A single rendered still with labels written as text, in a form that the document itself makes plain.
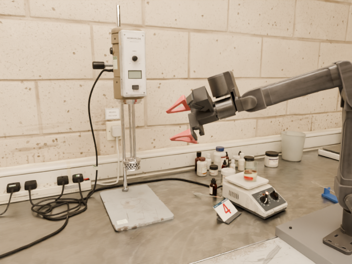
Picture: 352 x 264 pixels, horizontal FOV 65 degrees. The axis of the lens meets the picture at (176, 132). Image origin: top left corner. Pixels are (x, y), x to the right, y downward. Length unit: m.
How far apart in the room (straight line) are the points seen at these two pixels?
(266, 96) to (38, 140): 0.90
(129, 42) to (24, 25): 0.49
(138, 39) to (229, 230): 0.65
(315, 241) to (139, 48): 0.74
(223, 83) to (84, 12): 0.70
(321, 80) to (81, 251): 0.76
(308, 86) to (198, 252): 0.52
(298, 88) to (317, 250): 0.41
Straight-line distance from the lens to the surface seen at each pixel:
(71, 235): 0.93
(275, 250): 0.86
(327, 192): 1.25
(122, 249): 0.83
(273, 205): 1.02
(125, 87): 0.87
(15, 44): 1.23
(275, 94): 0.77
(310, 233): 0.90
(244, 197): 1.01
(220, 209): 0.96
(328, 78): 0.77
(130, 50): 0.88
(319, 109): 2.01
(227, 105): 0.78
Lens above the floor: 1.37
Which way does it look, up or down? 12 degrees down
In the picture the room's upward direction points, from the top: straight up
